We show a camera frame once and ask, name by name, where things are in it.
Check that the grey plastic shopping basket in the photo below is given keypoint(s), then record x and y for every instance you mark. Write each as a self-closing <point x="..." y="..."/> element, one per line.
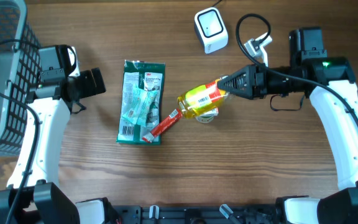
<point x="19" y="69"/>

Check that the green white round can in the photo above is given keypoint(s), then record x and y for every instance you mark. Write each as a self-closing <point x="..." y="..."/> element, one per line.
<point x="208" y="116"/>

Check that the light green wipes packet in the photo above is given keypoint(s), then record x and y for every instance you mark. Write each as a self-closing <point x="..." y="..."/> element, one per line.
<point x="139" y="106"/>

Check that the red snack stick packet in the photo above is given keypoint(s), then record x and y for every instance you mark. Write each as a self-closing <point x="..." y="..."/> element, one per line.
<point x="167" y="123"/>

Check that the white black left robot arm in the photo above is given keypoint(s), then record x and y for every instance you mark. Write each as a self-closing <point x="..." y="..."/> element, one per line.
<point x="32" y="194"/>

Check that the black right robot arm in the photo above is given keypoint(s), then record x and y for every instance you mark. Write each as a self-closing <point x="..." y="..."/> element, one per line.
<point x="330" y="85"/>

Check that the white barcode scanner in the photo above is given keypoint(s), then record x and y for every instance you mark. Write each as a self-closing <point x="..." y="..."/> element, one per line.
<point x="210" y="30"/>

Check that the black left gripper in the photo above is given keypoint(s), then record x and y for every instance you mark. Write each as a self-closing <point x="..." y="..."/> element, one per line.
<point x="90" y="89"/>

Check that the green white 3M package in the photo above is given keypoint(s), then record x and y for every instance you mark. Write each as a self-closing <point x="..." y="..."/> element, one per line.
<point x="147" y="76"/>

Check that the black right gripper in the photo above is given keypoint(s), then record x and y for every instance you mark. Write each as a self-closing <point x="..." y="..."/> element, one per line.
<point x="248" y="73"/>

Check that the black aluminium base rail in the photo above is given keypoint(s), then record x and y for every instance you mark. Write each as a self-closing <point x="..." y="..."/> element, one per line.
<point x="197" y="214"/>

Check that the yellow dish soap bottle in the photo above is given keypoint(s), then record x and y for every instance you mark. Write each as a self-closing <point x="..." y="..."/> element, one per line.
<point x="202" y="99"/>

